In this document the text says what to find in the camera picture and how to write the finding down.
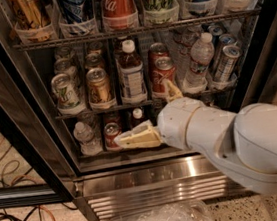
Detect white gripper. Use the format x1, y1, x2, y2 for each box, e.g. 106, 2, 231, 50
114, 79, 204, 150

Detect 7up can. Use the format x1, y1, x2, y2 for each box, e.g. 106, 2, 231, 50
54, 46, 77, 65
51, 73, 80, 109
53, 58, 80, 87

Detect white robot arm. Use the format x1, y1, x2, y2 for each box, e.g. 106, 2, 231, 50
115, 80, 277, 195

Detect bottom shelf tea bottle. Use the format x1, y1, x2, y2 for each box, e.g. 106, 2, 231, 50
131, 107, 146, 127

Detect shelf tea bottle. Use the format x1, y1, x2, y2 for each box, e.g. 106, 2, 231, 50
118, 40, 145, 99
131, 107, 146, 127

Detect front red coca-cola can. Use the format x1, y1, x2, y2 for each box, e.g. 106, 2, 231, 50
151, 56, 176, 94

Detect red coca-cola can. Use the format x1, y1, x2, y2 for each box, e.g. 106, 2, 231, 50
151, 56, 176, 94
104, 122, 122, 151
147, 42, 169, 68

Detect bottom red coca-cola can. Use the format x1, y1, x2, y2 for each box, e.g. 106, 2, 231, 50
104, 122, 122, 151

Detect middle shelf tea bottle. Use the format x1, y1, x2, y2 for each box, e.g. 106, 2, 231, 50
118, 40, 145, 99

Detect rear red coca-cola can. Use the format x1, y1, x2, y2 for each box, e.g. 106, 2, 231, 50
147, 42, 169, 68

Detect front gold soda can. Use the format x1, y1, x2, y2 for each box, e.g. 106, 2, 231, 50
86, 67, 112, 104

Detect gold soda can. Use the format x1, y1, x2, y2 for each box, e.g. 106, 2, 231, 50
86, 67, 112, 104
87, 41, 105, 55
84, 53, 106, 70

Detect middle shelf water bottle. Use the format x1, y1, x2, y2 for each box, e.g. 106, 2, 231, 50
186, 32, 215, 87

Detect shelf water bottle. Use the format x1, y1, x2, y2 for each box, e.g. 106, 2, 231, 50
74, 122, 102, 156
186, 32, 215, 87

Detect bottom shelf water bottle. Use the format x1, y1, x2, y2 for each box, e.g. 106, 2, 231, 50
74, 122, 102, 156

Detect front silver slim can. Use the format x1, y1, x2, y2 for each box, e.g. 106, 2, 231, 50
213, 45, 241, 83

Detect silver slim can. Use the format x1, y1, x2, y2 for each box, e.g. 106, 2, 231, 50
207, 23, 226, 45
210, 33, 238, 71
213, 45, 241, 83

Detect stainless steel fridge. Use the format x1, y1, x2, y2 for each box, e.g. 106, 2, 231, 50
0, 0, 277, 221

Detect right glass fridge door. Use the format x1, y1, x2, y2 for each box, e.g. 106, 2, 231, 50
233, 0, 277, 109

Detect glass fridge door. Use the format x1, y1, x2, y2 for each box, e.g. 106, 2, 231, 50
0, 1, 77, 210
233, 0, 277, 109

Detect top shelf coca-cola can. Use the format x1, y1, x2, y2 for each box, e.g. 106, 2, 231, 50
102, 0, 135, 30

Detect top shelf blue can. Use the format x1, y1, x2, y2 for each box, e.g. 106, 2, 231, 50
56, 0, 94, 24

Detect left glass fridge door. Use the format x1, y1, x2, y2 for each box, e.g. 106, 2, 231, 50
0, 1, 77, 210

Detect top shelf yellow can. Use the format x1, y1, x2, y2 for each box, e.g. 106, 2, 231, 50
7, 0, 51, 30

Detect rear water bottle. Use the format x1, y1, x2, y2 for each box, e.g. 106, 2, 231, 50
172, 25, 203, 77

